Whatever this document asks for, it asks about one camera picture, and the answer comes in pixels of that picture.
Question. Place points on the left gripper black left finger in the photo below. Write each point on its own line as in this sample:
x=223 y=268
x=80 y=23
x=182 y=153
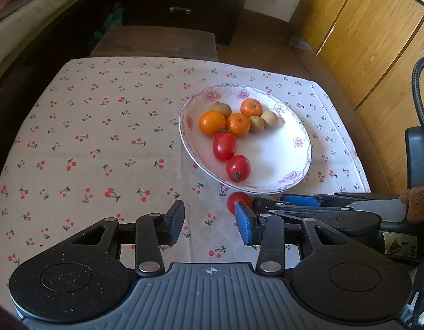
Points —
x=148 y=233

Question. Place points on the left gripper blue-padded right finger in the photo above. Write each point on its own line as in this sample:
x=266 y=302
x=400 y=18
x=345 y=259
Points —
x=269 y=231

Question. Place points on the red cherry tomato top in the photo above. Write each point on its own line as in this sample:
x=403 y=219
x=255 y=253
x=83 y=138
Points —
x=237 y=197

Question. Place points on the red cherry tomato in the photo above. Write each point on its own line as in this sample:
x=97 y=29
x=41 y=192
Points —
x=237 y=197
x=238 y=168
x=224 y=146

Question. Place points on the red cherry tomato bottom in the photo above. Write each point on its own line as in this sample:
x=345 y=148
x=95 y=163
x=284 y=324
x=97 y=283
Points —
x=224 y=146

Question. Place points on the tan longan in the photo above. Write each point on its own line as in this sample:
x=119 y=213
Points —
x=257 y=124
x=270 y=119

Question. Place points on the mandarin orange with stem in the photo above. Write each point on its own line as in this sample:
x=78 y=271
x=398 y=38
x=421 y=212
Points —
x=251 y=107

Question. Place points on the brown longan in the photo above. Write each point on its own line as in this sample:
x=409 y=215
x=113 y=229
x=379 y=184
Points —
x=222 y=108

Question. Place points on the brown bear charm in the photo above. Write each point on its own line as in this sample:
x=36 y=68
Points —
x=414 y=199

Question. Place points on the white floral ceramic plate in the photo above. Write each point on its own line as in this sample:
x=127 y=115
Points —
x=280 y=156

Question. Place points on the cherry print tablecloth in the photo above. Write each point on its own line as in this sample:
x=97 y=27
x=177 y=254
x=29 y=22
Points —
x=102 y=141

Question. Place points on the wooden wardrobe doors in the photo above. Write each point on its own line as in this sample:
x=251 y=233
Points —
x=370 y=48

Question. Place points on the small dark wooden stool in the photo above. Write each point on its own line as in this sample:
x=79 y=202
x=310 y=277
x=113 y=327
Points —
x=156 y=41

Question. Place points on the beige mattress bed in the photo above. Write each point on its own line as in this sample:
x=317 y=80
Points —
x=22 y=20

